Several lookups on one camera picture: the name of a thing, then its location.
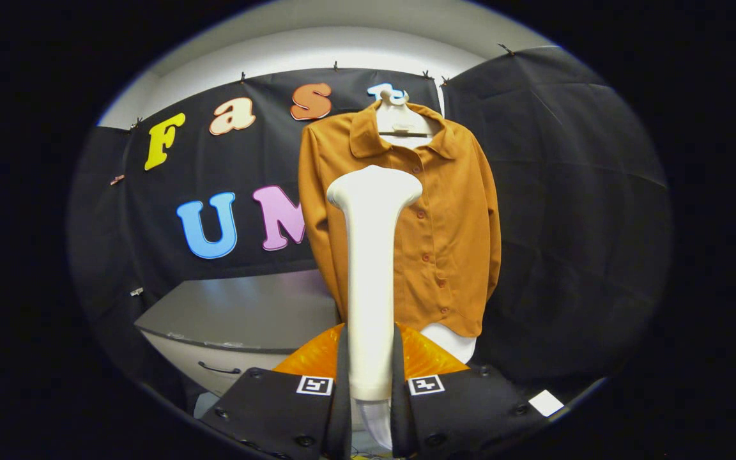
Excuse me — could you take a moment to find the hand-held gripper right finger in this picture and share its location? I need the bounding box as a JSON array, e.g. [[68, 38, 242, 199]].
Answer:
[[390, 323, 545, 460]]

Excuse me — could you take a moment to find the white paper tag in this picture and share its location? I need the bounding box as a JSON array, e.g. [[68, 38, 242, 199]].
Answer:
[[528, 389, 565, 418]]

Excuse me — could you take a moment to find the row of black clips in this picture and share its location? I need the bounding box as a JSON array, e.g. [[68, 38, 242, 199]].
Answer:
[[129, 42, 517, 130]]

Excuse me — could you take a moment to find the grey cabinet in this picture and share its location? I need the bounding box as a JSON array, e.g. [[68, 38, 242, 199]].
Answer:
[[134, 270, 344, 398]]

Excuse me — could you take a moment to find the black backdrop cloth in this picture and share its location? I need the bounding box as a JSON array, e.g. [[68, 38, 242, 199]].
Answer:
[[68, 46, 673, 410]]

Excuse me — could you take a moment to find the white clothes hanger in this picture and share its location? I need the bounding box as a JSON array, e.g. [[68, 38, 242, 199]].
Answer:
[[373, 89, 440, 150]]

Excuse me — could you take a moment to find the orange button shirt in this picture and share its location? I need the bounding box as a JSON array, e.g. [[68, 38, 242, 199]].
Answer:
[[298, 101, 502, 339]]

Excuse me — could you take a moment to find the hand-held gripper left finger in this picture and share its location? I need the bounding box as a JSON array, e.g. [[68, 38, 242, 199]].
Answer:
[[199, 323, 352, 460]]

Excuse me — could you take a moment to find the white garment steamer head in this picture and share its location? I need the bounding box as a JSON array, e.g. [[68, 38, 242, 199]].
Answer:
[[326, 165, 424, 402]]

